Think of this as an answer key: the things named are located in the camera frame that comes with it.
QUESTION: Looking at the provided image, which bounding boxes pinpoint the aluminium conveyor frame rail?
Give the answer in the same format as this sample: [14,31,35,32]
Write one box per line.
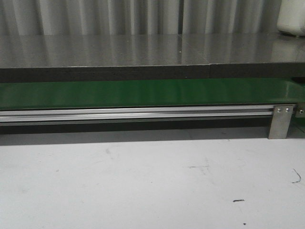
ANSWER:
[0,104,298,127]

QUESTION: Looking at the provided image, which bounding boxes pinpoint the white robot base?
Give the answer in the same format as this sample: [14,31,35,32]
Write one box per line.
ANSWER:
[276,0,305,37]

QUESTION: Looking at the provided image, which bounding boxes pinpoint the grey pleated curtain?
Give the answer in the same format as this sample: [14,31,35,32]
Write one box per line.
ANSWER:
[0,0,281,35]

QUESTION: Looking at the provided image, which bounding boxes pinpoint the right steel support bracket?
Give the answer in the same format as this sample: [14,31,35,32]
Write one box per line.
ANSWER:
[268,104,294,139]

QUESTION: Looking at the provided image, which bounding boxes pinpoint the green conveyor belt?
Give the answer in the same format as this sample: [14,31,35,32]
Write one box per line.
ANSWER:
[0,78,305,110]

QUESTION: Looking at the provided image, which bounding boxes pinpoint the grey right conveyor end plate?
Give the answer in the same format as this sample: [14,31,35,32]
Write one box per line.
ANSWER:
[295,102,305,118]

